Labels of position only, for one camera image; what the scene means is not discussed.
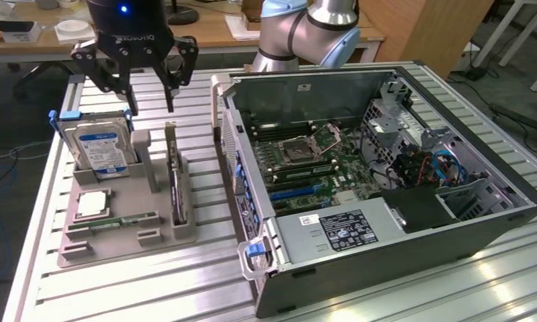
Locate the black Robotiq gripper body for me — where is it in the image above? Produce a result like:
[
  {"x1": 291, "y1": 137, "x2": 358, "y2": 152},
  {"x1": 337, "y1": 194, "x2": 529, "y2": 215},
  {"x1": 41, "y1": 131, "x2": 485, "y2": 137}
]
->
[{"x1": 86, "y1": 0, "x2": 175, "y2": 68}]

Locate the black graphics card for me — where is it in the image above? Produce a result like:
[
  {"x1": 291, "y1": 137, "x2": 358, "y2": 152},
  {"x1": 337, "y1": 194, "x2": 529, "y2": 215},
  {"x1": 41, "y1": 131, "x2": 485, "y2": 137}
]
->
[{"x1": 163, "y1": 120, "x2": 191, "y2": 226}]

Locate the wooden desk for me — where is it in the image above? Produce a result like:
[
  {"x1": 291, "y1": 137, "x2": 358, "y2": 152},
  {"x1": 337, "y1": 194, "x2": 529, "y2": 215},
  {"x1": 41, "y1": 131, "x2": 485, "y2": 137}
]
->
[{"x1": 0, "y1": 0, "x2": 385, "y2": 64}]

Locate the black round lamp base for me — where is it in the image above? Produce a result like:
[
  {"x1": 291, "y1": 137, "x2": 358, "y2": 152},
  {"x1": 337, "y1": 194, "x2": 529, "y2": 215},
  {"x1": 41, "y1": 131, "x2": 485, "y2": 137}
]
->
[{"x1": 167, "y1": 5, "x2": 199, "y2": 25}]

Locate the blue disk carrier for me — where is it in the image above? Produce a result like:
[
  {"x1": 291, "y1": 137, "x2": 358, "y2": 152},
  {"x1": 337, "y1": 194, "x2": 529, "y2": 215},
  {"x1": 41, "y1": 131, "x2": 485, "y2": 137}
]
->
[{"x1": 47, "y1": 107, "x2": 138, "y2": 165}]

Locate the white paper stack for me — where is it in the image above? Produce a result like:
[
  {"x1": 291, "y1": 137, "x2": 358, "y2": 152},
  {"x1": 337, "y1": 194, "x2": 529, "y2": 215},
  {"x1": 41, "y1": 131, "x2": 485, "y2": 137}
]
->
[{"x1": 225, "y1": 15, "x2": 262, "y2": 41}]

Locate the white box with black top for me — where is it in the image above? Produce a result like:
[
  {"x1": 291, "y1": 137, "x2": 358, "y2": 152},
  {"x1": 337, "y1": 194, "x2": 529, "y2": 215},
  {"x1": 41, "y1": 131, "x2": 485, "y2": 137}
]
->
[{"x1": 0, "y1": 20, "x2": 42, "y2": 44}]

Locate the hard disk with blue label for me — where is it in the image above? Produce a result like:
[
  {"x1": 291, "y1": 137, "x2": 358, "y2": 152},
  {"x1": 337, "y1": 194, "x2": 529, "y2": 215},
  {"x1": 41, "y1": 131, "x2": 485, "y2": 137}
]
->
[{"x1": 55, "y1": 115, "x2": 133, "y2": 178}]

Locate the black RAM slot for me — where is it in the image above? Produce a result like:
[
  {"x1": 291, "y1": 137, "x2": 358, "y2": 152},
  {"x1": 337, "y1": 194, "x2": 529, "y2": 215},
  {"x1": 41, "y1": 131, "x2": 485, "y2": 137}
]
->
[
  {"x1": 249, "y1": 121, "x2": 314, "y2": 130},
  {"x1": 251, "y1": 129, "x2": 318, "y2": 142}
]

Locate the grey plastic parts rack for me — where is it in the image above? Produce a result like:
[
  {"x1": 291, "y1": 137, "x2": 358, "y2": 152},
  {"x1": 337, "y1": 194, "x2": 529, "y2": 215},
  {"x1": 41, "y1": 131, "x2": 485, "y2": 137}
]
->
[{"x1": 55, "y1": 120, "x2": 198, "y2": 269}]

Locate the open metal socket cover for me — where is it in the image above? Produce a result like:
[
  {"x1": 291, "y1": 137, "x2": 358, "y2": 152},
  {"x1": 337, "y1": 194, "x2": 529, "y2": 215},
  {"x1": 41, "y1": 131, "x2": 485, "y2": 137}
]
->
[{"x1": 310, "y1": 122, "x2": 343, "y2": 150}]

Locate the silver CPU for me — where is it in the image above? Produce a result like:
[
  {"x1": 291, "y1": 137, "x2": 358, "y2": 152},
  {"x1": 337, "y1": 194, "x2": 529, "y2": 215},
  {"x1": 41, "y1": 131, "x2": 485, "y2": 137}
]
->
[{"x1": 77, "y1": 191, "x2": 110, "y2": 217}]

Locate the dark RAM stick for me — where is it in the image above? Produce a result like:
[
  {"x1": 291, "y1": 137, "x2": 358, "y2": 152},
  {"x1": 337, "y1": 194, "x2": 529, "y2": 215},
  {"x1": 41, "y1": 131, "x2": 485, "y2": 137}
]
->
[{"x1": 274, "y1": 164, "x2": 335, "y2": 182}]

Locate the green RAM stick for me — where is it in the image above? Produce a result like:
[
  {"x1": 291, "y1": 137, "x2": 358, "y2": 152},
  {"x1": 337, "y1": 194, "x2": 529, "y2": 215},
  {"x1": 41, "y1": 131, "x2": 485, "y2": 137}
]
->
[{"x1": 69, "y1": 211, "x2": 157, "y2": 231}]

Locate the blue expansion slot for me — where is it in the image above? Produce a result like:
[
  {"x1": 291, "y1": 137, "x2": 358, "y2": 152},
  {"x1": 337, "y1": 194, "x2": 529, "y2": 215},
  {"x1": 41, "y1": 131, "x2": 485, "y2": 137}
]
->
[{"x1": 267, "y1": 187, "x2": 318, "y2": 202}]

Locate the perforated silver drive cage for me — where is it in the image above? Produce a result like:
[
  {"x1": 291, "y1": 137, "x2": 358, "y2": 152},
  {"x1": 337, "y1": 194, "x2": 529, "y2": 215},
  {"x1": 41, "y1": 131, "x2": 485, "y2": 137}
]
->
[{"x1": 361, "y1": 97, "x2": 434, "y2": 162}]

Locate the wooden cabinet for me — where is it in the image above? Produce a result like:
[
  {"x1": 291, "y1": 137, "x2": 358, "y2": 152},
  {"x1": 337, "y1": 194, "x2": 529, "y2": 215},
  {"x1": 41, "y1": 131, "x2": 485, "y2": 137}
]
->
[{"x1": 374, "y1": 0, "x2": 495, "y2": 78}]

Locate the grey power supply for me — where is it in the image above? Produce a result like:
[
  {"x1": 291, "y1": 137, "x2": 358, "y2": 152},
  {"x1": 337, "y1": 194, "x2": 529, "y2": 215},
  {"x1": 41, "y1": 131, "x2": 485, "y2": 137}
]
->
[{"x1": 262, "y1": 197, "x2": 406, "y2": 266}]

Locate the black power adapter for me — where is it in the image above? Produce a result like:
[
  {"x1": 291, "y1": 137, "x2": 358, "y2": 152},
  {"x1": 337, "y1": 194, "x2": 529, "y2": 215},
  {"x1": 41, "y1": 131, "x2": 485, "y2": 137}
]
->
[{"x1": 462, "y1": 66, "x2": 486, "y2": 81}]

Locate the open black PC case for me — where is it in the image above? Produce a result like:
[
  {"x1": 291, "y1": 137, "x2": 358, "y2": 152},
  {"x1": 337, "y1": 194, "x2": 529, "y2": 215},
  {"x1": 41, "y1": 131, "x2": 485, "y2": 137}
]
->
[{"x1": 209, "y1": 65, "x2": 537, "y2": 319}]

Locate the silver disk bay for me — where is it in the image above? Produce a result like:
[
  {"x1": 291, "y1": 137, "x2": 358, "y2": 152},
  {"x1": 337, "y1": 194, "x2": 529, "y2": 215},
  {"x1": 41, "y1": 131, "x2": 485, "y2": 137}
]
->
[{"x1": 435, "y1": 177, "x2": 519, "y2": 222}]

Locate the white floor cable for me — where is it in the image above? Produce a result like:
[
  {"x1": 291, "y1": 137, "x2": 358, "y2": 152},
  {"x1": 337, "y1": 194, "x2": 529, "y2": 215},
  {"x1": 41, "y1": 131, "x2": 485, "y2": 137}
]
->
[{"x1": 0, "y1": 140, "x2": 50, "y2": 160}]

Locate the blue floor cable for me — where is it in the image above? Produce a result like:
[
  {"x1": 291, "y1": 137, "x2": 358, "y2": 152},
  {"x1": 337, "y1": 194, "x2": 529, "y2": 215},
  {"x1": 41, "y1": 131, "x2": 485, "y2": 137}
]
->
[{"x1": 0, "y1": 160, "x2": 19, "y2": 289}]

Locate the black wire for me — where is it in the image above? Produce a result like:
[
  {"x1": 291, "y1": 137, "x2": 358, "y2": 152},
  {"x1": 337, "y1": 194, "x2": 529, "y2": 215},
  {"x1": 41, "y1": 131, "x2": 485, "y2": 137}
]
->
[{"x1": 358, "y1": 127, "x2": 403, "y2": 189}]

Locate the red wire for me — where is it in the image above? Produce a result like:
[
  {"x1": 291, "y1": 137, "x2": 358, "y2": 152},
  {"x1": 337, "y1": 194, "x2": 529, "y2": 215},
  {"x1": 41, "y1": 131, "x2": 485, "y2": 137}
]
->
[{"x1": 418, "y1": 156, "x2": 431, "y2": 184}]

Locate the blue wire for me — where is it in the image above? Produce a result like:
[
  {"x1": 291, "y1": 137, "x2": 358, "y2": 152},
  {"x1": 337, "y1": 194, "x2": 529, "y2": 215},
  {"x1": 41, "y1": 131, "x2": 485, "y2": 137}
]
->
[{"x1": 431, "y1": 149, "x2": 469, "y2": 184}]

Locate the white table frame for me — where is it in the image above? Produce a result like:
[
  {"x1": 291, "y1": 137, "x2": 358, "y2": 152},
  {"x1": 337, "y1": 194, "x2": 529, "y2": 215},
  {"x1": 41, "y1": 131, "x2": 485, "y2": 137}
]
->
[{"x1": 471, "y1": 0, "x2": 537, "y2": 91}]

